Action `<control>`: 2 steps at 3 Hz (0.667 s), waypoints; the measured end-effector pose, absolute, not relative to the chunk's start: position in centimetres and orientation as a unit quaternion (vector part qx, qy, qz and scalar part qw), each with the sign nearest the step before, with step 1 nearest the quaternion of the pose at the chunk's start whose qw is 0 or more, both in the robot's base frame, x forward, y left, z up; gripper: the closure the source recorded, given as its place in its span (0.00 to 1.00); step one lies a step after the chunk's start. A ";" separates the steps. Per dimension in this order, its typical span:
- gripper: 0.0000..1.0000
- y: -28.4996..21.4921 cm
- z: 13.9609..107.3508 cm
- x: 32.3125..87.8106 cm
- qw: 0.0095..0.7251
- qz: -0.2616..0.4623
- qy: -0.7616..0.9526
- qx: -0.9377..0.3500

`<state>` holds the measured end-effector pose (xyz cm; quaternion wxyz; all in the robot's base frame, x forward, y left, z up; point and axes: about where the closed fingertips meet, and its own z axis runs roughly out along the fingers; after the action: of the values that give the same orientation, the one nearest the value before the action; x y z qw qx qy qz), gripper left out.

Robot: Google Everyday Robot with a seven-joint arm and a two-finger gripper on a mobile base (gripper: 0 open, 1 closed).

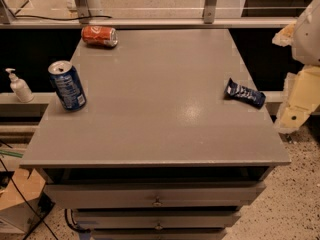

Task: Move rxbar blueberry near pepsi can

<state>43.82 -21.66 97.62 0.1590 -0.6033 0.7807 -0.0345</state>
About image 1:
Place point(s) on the middle grey drawer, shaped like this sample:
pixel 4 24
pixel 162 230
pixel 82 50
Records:
pixel 156 219

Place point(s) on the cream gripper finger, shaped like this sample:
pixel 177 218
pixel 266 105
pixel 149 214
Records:
pixel 301 97
pixel 285 36

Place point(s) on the top grey drawer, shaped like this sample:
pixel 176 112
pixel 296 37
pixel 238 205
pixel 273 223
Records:
pixel 103 196

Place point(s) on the grey metal bracket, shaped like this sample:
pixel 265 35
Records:
pixel 209 11
pixel 82 11

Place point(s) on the grey metal bracket right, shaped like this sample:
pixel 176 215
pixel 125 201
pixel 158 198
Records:
pixel 209 11

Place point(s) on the bottom grey drawer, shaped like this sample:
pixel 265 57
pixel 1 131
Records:
pixel 165 234

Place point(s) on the grey drawer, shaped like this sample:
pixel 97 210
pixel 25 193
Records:
pixel 156 219
pixel 165 234
pixel 103 196

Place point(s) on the grey metal bracket left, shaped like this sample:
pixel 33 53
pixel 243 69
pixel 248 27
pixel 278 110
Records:
pixel 82 11

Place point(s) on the orange soda can lying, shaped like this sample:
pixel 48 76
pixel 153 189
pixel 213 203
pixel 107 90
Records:
pixel 99 35

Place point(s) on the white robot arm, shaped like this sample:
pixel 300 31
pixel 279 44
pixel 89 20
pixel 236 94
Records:
pixel 306 37

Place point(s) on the cardboard box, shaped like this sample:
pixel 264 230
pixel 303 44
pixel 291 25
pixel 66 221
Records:
pixel 18 201

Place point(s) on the grey drawer cabinet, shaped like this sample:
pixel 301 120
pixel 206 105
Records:
pixel 156 113

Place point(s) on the blue pepsi can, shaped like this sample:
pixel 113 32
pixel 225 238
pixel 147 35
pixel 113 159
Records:
pixel 67 85

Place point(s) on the blue rxbar blueberry wrapper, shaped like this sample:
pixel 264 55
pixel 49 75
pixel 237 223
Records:
pixel 244 94

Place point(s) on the white pump bottle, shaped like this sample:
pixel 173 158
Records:
pixel 19 87

